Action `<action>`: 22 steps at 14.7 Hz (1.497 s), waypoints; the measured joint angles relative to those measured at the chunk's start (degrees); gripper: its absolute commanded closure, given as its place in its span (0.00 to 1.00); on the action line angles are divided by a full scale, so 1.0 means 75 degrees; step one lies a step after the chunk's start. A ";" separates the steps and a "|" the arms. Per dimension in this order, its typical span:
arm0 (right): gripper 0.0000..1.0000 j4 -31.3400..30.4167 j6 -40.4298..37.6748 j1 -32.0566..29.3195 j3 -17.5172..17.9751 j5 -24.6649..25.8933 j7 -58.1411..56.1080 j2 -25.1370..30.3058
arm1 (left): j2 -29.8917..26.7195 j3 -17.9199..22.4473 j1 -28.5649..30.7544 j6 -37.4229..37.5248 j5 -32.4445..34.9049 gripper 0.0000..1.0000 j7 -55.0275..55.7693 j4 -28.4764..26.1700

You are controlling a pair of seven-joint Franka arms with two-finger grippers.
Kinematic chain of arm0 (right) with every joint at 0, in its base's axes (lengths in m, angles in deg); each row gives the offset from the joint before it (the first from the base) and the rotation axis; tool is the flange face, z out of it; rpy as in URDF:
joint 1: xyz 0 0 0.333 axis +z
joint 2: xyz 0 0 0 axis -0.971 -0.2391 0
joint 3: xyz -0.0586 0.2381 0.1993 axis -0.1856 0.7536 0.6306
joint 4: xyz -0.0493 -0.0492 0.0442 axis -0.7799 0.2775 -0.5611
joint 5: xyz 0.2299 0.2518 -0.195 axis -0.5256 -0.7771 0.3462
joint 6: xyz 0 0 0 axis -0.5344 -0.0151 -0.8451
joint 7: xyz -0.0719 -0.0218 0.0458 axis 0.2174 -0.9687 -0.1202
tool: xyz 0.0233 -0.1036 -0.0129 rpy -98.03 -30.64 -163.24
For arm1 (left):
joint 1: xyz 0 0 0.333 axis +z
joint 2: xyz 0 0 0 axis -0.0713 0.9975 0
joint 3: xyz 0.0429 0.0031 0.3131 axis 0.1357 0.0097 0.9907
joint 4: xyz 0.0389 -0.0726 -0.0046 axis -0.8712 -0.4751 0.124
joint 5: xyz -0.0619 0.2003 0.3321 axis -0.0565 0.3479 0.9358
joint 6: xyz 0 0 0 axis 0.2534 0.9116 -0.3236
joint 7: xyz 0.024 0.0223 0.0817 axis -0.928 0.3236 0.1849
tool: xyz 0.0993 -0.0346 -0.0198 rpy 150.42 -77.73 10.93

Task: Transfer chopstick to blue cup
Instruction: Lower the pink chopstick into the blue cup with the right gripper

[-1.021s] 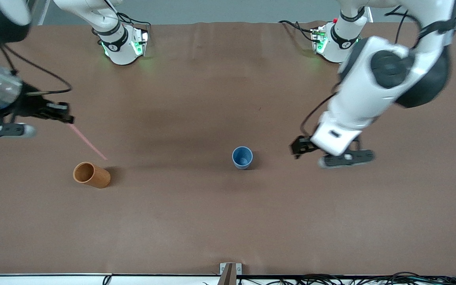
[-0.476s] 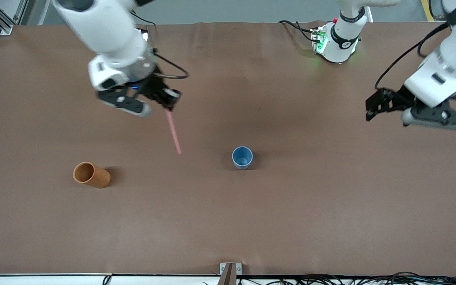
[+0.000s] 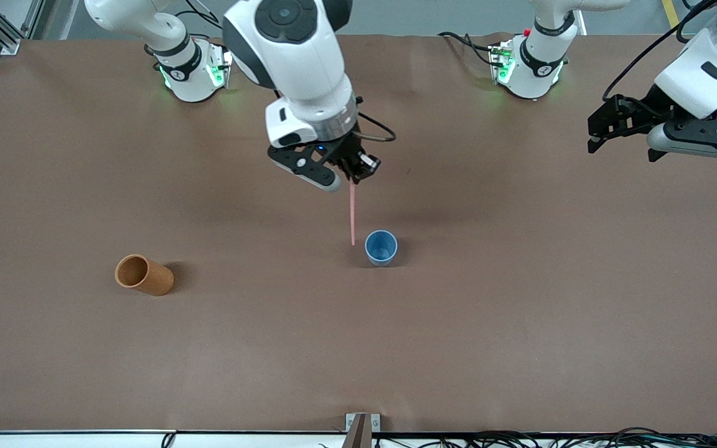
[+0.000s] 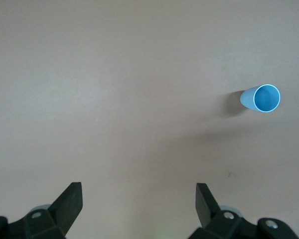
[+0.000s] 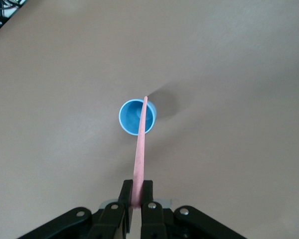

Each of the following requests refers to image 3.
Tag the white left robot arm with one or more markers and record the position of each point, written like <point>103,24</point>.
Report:
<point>707,68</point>

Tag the blue cup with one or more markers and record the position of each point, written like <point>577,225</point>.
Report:
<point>381,247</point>

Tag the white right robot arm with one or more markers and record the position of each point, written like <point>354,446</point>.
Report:
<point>296,68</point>

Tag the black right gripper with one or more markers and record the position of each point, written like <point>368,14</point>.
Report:
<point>347,151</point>

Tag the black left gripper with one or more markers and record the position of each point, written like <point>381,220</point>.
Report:
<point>652,107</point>

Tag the orange cup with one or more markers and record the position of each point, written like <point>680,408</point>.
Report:
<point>153,279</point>

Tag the pink chopstick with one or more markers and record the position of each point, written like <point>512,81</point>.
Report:
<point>353,211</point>

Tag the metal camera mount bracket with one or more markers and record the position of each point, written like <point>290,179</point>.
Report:
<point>361,429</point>

